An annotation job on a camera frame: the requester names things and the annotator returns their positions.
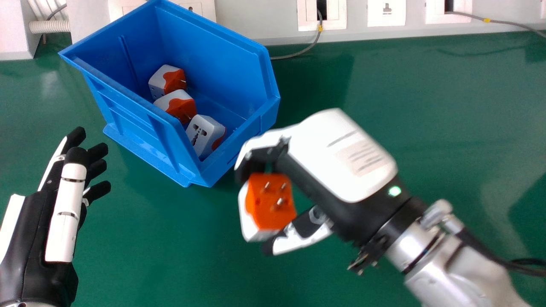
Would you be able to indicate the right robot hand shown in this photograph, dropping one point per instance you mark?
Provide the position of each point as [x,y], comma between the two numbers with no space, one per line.
[341,162]

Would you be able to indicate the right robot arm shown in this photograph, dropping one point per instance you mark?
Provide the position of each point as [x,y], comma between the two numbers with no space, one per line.
[448,260]

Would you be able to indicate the white wall socket plate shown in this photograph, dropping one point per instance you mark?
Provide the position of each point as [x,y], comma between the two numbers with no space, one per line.
[322,15]
[386,12]
[200,8]
[448,10]

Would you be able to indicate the blue plastic bin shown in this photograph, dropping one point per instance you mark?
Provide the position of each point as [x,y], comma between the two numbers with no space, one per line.
[170,85]

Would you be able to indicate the white-and-orange plug adapter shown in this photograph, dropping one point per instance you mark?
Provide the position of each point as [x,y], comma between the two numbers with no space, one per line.
[177,105]
[268,209]
[204,132]
[167,81]

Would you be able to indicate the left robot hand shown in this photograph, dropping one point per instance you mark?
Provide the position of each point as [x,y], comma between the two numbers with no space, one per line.
[64,213]

